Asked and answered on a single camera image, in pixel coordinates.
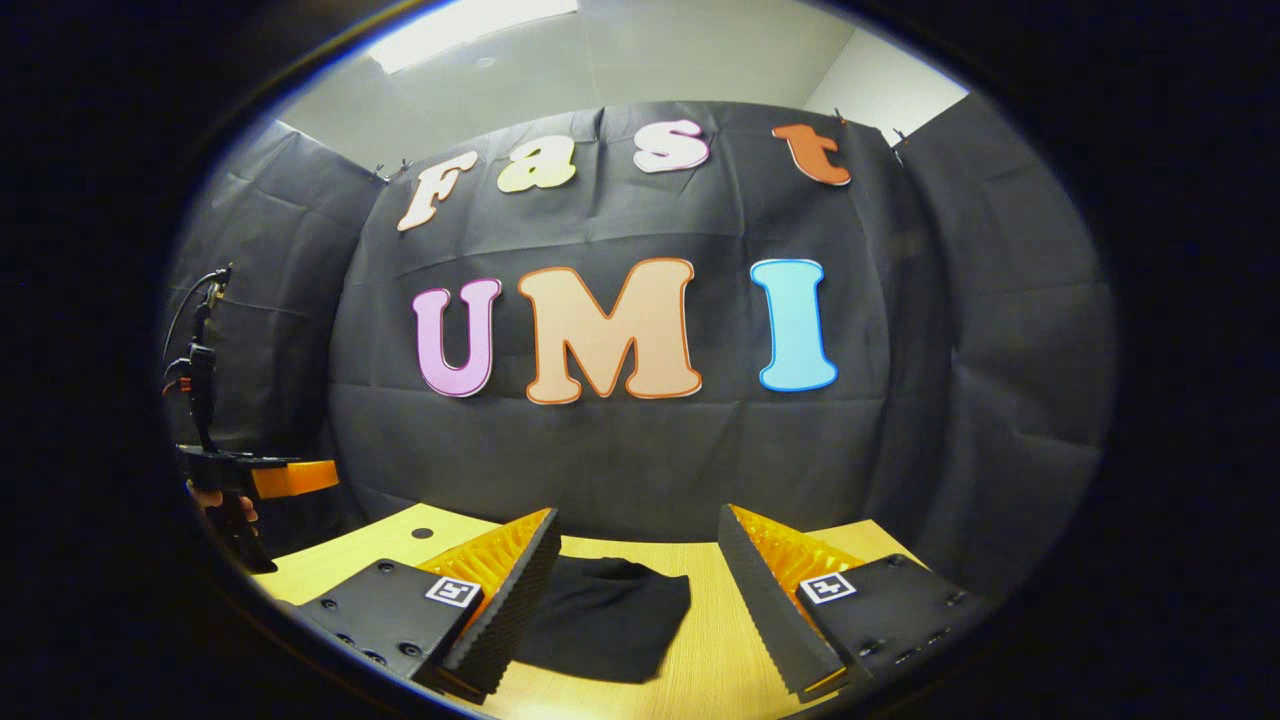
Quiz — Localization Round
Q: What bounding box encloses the black backdrop cloth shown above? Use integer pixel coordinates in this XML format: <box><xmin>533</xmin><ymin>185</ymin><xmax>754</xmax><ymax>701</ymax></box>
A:
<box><xmin>160</xmin><ymin>92</ymin><xmax>1119</xmax><ymax>601</ymax></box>

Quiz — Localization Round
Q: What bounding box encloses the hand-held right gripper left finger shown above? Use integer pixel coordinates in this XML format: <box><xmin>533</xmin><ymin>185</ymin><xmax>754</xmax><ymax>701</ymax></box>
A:
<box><xmin>295</xmin><ymin>507</ymin><xmax>563</xmax><ymax>704</ymax></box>

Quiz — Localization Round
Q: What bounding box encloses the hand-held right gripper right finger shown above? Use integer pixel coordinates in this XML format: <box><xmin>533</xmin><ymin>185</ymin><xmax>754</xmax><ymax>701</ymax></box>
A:
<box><xmin>717</xmin><ymin>503</ymin><xmax>991</xmax><ymax>701</ymax></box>

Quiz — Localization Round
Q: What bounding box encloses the black button jacket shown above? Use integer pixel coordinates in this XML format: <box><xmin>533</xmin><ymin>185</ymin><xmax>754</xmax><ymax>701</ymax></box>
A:
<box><xmin>510</xmin><ymin>556</ymin><xmax>693</xmax><ymax>686</ymax></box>

